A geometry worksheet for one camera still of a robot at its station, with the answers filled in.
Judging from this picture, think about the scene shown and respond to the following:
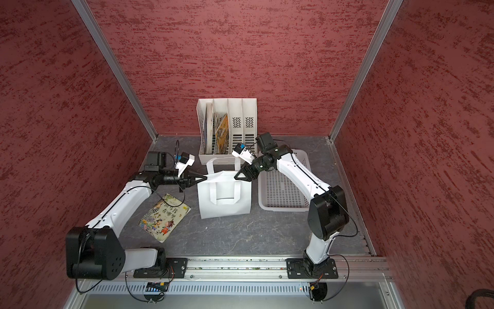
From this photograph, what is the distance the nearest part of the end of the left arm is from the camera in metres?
0.68

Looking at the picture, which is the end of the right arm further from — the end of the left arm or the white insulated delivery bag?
the end of the left arm

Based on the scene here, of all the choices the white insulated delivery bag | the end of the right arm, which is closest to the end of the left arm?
the white insulated delivery bag
